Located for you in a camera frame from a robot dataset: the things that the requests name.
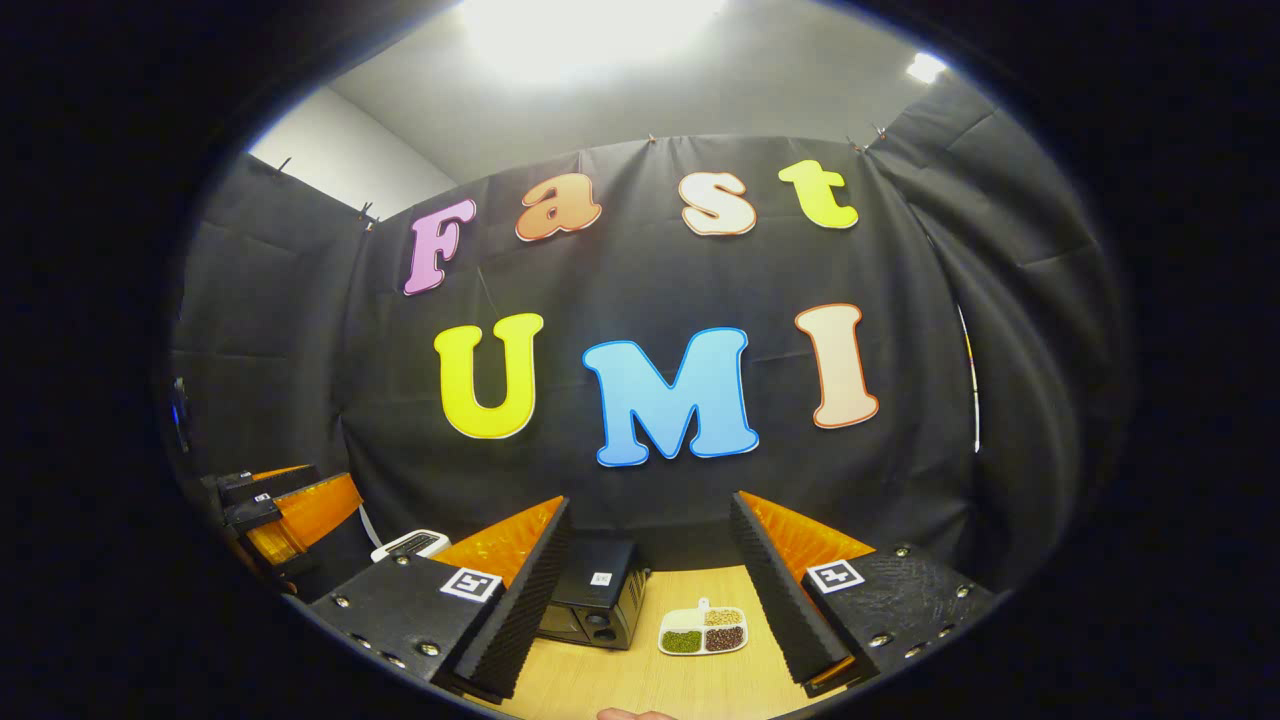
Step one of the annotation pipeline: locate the black backdrop cloth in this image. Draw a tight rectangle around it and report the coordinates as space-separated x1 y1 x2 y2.
165 85 1136 601

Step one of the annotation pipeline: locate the black electric oven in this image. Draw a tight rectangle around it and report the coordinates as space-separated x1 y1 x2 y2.
538 538 651 652

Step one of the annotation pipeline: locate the white divided plate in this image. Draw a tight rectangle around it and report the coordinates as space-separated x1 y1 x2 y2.
657 597 750 658

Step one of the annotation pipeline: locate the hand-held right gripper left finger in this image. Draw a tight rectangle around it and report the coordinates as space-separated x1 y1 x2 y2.
308 495 576 703

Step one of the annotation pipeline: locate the white electronic device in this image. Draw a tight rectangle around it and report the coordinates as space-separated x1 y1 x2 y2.
370 528 452 565

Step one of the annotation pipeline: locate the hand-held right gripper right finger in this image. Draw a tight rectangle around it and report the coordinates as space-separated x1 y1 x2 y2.
728 489 1001 699

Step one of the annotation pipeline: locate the dark device with blue light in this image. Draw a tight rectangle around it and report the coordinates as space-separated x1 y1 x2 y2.
165 375 196 456

